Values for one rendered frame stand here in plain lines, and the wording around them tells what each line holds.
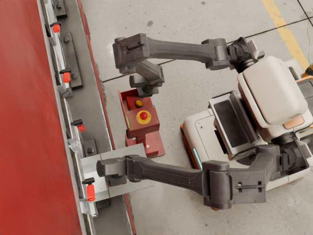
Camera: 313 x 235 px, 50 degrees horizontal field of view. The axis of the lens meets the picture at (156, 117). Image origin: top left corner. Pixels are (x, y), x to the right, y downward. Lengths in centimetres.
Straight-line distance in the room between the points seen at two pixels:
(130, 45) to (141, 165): 37
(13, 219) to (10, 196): 3
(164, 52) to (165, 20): 179
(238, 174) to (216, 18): 223
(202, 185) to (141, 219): 152
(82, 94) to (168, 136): 99
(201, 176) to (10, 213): 49
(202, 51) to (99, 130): 62
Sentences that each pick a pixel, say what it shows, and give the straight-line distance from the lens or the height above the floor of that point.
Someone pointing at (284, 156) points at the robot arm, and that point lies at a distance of 119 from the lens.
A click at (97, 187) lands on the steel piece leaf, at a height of 100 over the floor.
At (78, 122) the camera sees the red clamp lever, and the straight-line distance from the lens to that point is 116.
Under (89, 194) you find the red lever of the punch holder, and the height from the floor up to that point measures 131.
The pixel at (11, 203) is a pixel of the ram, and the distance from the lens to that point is 49.
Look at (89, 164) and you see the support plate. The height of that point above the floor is 100.
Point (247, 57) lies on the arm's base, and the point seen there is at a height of 121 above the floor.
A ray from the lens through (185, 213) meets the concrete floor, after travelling 235.
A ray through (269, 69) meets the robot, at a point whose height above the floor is 138.
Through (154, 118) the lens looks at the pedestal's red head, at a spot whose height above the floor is 78.
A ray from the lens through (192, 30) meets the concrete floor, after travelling 283.
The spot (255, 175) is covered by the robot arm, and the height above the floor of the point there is 157.
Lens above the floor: 234
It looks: 71 degrees down
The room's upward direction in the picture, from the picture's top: 6 degrees clockwise
